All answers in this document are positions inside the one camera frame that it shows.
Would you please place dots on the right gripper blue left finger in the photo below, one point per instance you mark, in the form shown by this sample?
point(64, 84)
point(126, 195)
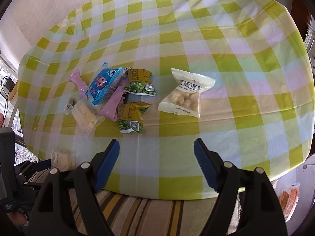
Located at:
point(104, 163)

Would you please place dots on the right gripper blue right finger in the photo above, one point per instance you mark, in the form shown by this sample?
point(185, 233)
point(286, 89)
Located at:
point(209, 162)

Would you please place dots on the white translucent snack packet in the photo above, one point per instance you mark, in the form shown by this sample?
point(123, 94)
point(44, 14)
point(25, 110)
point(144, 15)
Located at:
point(64, 161)

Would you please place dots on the white nut snack packet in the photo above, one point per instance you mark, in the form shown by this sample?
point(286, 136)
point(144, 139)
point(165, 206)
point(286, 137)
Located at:
point(185, 99)

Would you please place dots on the clear wafer snack packet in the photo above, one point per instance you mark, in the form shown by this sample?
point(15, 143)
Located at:
point(85, 116)

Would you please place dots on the pink candy packet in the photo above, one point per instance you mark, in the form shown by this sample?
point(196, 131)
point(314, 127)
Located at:
point(110, 109)
point(83, 88)

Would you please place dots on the green pea snack packet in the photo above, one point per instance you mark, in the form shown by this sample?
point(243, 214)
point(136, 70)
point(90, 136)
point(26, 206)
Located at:
point(130, 117)
point(140, 82)

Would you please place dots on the blue cartoon snack packet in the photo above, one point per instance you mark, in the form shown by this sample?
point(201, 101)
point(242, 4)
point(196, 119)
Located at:
point(105, 83)

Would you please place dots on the orange snack bag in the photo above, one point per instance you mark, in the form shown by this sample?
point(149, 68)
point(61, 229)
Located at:
point(288, 198)

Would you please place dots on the green checkered tablecloth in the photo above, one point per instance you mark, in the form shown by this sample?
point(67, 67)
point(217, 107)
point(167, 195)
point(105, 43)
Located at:
point(260, 112)

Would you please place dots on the black charger with cable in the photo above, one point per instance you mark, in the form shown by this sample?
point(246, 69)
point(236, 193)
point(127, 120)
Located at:
point(7, 86)

